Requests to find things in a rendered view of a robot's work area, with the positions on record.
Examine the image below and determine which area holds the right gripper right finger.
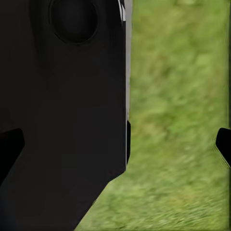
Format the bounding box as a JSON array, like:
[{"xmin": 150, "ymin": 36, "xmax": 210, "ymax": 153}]
[{"xmin": 216, "ymin": 128, "xmax": 231, "ymax": 167}]

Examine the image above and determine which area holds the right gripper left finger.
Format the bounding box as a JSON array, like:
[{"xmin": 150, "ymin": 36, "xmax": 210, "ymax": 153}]
[{"xmin": 0, "ymin": 128, "xmax": 25, "ymax": 186}]

